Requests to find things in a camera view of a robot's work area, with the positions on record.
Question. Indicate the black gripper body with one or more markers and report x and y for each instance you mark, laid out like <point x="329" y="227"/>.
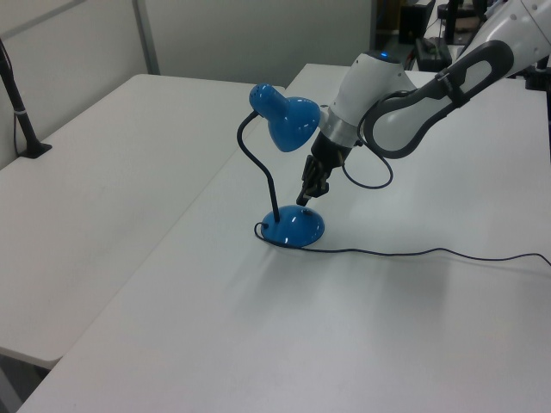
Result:
<point x="325" y="161"/>

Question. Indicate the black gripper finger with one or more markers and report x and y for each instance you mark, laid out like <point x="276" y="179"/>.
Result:
<point x="302" y="198"/>
<point x="319" y="189"/>

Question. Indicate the blue gooseneck desk lamp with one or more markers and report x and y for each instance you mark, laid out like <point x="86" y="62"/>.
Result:
<point x="297" y="228"/>

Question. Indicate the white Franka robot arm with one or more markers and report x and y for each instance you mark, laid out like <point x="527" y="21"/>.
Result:
<point x="430" y="103"/>

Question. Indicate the black desk equipment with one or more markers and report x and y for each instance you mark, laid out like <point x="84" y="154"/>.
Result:
<point x="432" y="53"/>

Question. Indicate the white neighbouring table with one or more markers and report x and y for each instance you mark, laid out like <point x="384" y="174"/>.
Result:
<point x="107" y="180"/>

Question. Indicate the grey partition frame post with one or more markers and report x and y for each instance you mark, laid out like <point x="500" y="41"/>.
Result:
<point x="145" y="38"/>

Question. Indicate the black camera pole with base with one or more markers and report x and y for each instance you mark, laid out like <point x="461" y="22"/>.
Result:
<point x="26" y="125"/>

